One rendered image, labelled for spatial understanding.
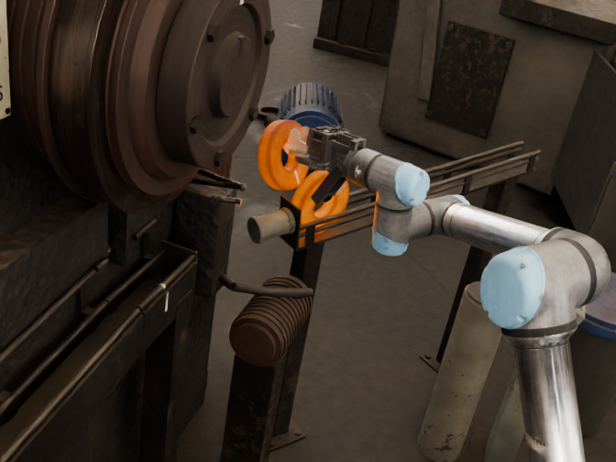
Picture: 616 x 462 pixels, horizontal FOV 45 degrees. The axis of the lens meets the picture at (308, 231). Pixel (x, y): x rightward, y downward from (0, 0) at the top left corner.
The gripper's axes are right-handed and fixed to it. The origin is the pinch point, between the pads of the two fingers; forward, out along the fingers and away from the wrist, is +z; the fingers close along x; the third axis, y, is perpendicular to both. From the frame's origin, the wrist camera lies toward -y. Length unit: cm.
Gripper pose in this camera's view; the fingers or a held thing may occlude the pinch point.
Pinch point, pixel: (286, 146)
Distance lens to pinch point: 164.9
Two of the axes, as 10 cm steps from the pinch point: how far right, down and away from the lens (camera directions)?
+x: -6.6, 2.3, -7.2
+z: -7.4, -3.5, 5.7
